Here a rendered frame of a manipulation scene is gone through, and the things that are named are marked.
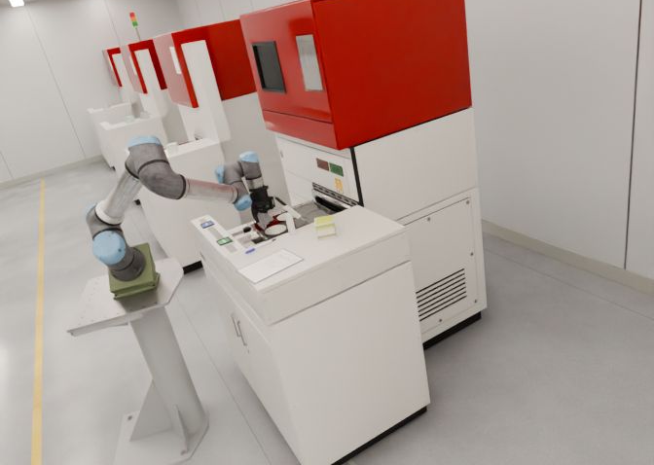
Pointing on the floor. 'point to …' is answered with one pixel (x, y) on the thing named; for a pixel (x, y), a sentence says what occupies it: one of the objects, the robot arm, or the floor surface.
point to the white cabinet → (333, 363)
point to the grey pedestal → (163, 401)
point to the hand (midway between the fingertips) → (263, 227)
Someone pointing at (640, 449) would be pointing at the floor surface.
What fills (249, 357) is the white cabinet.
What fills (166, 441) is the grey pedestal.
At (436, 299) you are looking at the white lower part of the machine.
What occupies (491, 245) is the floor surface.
